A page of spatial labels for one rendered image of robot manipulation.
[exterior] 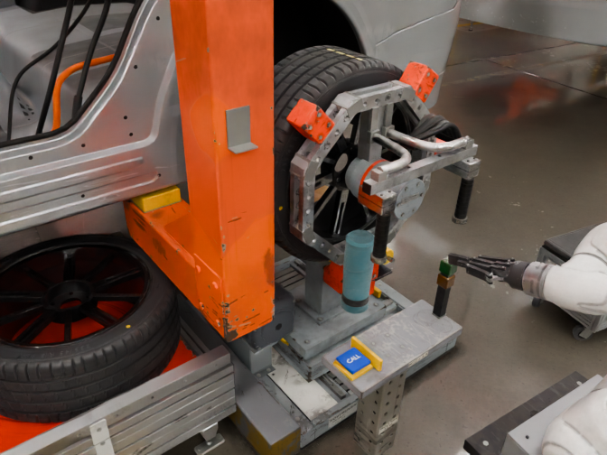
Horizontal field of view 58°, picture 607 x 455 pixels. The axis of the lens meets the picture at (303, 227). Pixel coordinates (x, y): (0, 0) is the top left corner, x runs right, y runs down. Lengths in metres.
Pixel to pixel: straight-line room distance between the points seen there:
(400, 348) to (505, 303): 1.09
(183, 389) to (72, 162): 0.73
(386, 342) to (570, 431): 0.58
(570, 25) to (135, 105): 3.02
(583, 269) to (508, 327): 1.14
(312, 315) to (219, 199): 0.89
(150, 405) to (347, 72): 1.08
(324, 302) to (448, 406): 0.58
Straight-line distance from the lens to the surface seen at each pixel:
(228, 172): 1.26
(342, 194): 1.75
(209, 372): 1.72
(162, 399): 1.70
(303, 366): 2.01
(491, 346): 2.44
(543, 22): 4.09
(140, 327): 1.67
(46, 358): 1.66
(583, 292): 1.42
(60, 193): 1.72
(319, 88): 1.51
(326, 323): 2.05
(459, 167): 1.62
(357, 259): 1.58
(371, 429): 1.87
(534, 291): 1.48
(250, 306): 1.52
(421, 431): 2.07
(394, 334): 1.71
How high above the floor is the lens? 1.60
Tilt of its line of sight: 32 degrees down
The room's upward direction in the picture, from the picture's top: 2 degrees clockwise
